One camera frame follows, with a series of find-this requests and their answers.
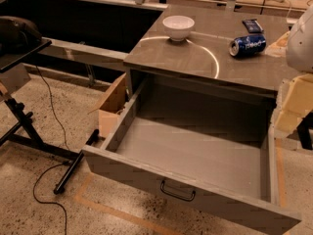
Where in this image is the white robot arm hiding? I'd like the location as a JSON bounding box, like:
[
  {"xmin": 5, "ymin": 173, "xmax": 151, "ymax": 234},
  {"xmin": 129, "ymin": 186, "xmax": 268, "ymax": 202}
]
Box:
[{"xmin": 265, "ymin": 5, "xmax": 313, "ymax": 138}]

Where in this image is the cardboard box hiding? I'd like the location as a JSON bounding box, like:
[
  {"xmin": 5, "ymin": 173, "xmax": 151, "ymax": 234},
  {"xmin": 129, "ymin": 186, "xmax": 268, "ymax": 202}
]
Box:
[{"xmin": 90, "ymin": 73, "xmax": 127, "ymax": 138}]

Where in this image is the black metal stand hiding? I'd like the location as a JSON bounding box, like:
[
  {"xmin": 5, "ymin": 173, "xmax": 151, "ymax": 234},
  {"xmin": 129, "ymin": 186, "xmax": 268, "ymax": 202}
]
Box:
[{"xmin": 0, "ymin": 37, "xmax": 100, "ymax": 195}]

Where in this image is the dark bag on stand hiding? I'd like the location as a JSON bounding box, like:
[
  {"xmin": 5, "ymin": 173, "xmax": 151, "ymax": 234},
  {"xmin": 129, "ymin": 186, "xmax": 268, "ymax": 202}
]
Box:
[{"xmin": 0, "ymin": 16, "xmax": 42, "ymax": 55}]

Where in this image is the black floor cable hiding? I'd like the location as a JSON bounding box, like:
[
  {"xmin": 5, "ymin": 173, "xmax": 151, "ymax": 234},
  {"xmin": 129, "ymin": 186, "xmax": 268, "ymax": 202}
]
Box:
[{"xmin": 32, "ymin": 66, "xmax": 71, "ymax": 235}]

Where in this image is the grey metal bench rail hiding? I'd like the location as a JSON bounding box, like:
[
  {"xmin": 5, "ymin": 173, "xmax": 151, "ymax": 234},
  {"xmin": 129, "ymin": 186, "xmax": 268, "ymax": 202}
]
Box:
[{"xmin": 40, "ymin": 39, "xmax": 127, "ymax": 71}]

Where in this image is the grey drawer cabinet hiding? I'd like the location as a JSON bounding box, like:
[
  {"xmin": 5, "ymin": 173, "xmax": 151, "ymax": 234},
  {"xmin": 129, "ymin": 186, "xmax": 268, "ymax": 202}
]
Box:
[{"xmin": 124, "ymin": 6, "xmax": 296, "ymax": 142}]

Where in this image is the blue soda can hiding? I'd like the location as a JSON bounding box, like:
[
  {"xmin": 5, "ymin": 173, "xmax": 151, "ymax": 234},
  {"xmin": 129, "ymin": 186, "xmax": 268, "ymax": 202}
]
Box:
[{"xmin": 229, "ymin": 34, "xmax": 266, "ymax": 57}]

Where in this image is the white ceramic bowl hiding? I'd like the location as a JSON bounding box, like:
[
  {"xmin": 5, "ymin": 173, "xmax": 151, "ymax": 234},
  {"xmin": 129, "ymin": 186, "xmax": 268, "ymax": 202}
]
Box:
[{"xmin": 162, "ymin": 16, "xmax": 195, "ymax": 41}]

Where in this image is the grey top drawer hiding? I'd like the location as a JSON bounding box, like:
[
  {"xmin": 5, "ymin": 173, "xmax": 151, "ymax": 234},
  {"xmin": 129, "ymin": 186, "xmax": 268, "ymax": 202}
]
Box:
[{"xmin": 84, "ymin": 76, "xmax": 301, "ymax": 235}]

